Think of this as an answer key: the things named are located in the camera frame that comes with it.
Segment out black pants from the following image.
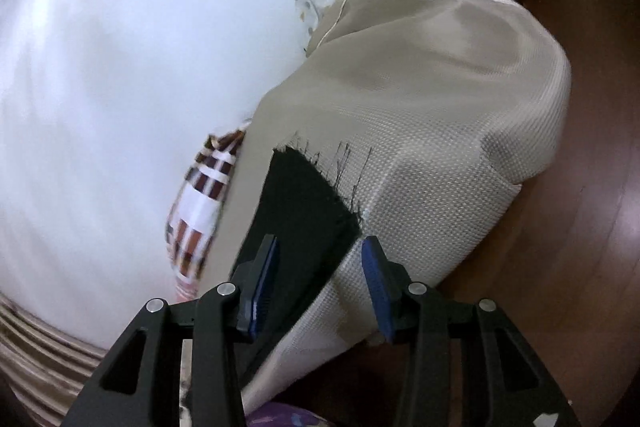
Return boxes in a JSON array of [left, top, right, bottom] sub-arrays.
[[233, 142, 375, 395]]

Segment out purple patterned clothing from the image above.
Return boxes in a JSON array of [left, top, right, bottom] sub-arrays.
[[246, 402, 329, 427]]

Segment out striped beige curtain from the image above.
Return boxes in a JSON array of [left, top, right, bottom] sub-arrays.
[[1, 297, 105, 426]]

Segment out beige woven mattress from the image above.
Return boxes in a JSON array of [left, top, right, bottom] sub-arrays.
[[204, 0, 573, 414]]

